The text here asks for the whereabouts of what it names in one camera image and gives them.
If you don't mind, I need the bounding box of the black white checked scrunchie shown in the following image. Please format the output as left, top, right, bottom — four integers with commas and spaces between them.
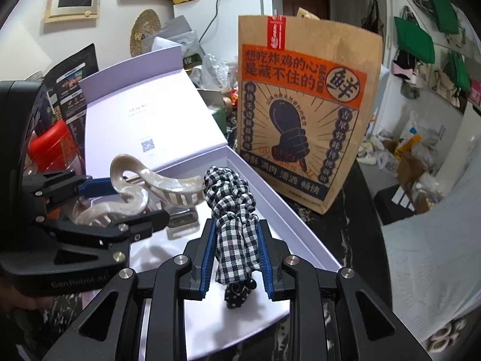
203, 165, 260, 284

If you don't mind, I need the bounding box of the black power cable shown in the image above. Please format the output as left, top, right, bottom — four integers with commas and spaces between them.
199, 0, 226, 42

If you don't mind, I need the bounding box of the grey plastic mailer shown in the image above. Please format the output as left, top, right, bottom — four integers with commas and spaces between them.
150, 15, 200, 51

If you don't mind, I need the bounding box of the cream wall intercom panel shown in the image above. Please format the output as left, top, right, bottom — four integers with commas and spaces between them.
44, 0, 102, 24

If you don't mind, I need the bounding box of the crumpled clear plastic wrap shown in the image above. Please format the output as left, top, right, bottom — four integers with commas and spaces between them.
203, 53, 238, 91

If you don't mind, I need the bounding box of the woven straw hat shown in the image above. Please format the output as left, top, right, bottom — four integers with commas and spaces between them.
130, 9, 162, 57

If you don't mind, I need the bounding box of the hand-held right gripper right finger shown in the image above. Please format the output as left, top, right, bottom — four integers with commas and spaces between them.
256, 219, 433, 361

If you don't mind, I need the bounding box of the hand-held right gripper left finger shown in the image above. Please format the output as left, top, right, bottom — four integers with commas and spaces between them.
41, 218, 219, 361

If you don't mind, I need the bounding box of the pile of plastic bags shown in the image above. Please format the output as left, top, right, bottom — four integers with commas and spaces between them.
357, 113, 452, 215

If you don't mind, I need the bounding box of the printed kraft paper bag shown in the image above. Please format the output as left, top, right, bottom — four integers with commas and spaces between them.
237, 14, 383, 215

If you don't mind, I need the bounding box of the brown door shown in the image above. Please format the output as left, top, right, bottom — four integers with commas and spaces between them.
282, 0, 331, 19

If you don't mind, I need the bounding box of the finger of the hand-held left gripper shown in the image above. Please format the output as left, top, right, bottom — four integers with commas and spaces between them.
35, 210, 170, 246
23, 170, 124, 211

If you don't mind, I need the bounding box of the white leaf pattern sheet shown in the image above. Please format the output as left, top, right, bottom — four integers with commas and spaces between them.
381, 188, 481, 343

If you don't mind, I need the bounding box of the pearly white hair claw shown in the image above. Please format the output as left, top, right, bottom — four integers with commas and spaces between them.
73, 153, 205, 228

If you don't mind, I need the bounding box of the black polka dot scrunchie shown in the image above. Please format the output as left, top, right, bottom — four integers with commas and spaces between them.
225, 278, 257, 310

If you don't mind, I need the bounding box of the lavender hinged gift box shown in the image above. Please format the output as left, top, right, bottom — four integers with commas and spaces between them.
79, 43, 341, 359

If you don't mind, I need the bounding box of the black printed pouch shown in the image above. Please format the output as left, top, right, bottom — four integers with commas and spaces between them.
45, 43, 99, 123

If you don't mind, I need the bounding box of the red canister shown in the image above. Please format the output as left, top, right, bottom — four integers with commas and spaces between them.
29, 120, 78, 175

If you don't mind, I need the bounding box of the green tote bag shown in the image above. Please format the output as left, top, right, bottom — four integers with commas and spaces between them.
447, 51, 472, 91
426, 0, 461, 34
394, 17, 436, 61

